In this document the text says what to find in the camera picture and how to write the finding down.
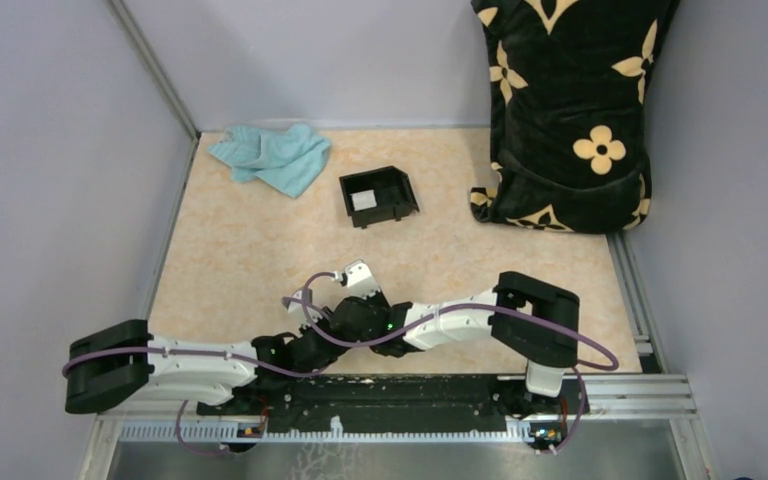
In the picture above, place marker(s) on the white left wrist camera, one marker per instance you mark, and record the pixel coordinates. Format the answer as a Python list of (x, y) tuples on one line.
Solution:
[(300, 309)]

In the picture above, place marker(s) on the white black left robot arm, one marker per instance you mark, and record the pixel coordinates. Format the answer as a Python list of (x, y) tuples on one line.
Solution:
[(127, 362)]

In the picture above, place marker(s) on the black floral cushion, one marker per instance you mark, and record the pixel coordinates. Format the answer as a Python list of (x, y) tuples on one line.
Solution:
[(568, 81)]

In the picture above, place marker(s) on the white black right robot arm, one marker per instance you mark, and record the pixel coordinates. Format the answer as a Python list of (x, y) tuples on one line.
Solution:
[(521, 312)]

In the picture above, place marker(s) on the grey credit card stack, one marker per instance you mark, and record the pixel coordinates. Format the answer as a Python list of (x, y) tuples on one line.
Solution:
[(363, 200)]

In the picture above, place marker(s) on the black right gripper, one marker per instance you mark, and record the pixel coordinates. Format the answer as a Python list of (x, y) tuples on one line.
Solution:
[(378, 297)]

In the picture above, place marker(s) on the black plastic card box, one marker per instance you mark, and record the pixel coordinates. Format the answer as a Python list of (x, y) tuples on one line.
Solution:
[(394, 193)]

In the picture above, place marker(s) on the light blue cloth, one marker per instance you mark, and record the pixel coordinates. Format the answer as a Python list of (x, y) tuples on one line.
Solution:
[(288, 161)]

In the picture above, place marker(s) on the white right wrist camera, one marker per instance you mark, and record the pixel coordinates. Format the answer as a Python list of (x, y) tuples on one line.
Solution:
[(358, 279)]

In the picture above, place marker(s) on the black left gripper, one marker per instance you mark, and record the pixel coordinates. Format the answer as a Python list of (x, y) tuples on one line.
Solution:
[(305, 330)]

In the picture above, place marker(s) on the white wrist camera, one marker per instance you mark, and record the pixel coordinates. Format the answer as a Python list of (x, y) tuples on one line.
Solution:
[(358, 279), (300, 309)]

